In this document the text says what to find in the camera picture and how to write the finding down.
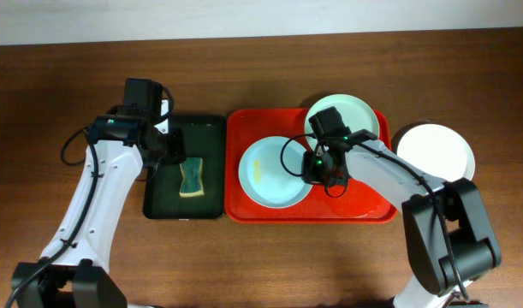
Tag yellow green sponge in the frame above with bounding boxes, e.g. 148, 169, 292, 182
179, 157, 205, 198

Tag light blue plate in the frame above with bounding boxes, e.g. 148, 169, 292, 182
238, 136, 312, 210

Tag white plate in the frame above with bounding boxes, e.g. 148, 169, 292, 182
391, 122, 476, 181

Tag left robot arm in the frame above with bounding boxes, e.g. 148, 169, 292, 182
5, 78, 186, 307

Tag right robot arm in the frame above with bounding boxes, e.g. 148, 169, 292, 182
300, 107, 502, 308

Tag black plastic tray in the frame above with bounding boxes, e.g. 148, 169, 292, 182
143, 115, 227, 220

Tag red plastic tray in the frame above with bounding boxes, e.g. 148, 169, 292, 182
224, 108, 396, 223

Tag green plate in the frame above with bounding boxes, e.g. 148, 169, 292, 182
304, 94, 380, 143

